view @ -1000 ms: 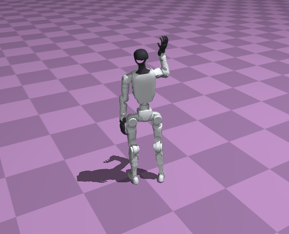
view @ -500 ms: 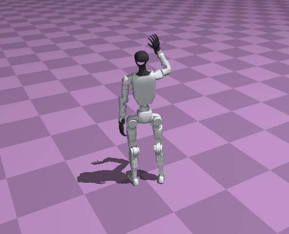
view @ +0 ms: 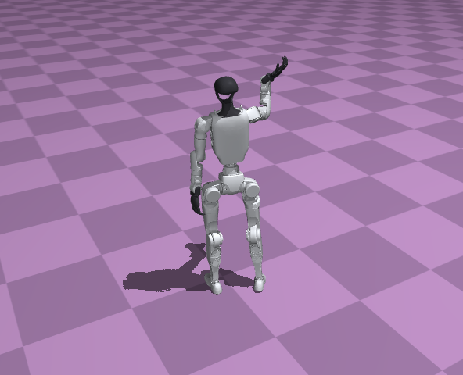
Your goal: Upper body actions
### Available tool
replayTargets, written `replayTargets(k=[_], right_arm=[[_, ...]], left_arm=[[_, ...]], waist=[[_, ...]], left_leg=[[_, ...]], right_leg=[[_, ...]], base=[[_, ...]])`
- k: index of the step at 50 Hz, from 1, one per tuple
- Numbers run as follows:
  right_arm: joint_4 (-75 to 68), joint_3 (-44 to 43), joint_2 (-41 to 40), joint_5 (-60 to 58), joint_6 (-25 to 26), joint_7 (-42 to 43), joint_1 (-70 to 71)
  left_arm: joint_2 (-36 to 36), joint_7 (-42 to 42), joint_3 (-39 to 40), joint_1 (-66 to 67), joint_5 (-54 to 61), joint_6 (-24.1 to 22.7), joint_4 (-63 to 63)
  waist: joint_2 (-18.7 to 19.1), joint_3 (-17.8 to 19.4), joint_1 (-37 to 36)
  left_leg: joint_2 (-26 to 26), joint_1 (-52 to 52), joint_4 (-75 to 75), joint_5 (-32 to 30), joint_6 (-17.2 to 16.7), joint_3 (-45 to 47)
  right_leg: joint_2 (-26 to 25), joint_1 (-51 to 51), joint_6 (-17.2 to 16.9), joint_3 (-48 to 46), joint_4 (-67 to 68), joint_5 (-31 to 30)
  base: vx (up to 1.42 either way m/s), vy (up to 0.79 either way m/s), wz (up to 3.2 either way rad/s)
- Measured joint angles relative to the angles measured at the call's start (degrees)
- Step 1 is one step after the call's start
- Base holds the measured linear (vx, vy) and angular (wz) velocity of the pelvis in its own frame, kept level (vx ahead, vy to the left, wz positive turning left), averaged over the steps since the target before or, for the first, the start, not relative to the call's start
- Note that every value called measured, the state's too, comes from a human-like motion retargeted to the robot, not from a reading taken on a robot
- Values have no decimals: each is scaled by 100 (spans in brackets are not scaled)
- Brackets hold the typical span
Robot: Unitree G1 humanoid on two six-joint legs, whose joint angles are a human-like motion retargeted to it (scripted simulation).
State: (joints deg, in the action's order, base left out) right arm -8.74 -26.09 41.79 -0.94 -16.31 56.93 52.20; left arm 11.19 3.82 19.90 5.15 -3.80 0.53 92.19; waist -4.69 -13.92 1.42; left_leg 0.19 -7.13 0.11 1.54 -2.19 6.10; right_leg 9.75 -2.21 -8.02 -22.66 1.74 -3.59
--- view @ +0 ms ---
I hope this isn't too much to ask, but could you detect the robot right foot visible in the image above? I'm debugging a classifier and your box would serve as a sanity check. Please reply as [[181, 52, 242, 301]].
[[254, 274, 266, 291]]

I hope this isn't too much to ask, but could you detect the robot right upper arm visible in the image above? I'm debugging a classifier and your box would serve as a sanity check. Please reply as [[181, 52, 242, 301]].
[[246, 106, 268, 123]]

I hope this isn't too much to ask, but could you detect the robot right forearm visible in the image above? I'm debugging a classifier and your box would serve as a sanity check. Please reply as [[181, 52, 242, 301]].
[[260, 75, 271, 117]]

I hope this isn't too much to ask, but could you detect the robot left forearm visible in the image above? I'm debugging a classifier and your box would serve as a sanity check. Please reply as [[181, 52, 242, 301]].
[[190, 152, 203, 193]]

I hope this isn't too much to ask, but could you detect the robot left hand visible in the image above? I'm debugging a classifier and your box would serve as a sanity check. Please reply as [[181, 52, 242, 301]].
[[190, 187, 205, 215]]

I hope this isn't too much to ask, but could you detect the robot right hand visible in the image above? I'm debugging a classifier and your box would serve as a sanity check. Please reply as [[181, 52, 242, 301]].
[[261, 56, 288, 84]]

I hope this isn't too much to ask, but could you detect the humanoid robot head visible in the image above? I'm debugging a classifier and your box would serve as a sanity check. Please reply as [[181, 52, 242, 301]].
[[214, 77, 240, 118]]

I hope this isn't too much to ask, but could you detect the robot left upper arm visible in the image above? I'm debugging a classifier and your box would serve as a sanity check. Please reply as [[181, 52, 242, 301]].
[[192, 116, 212, 163]]

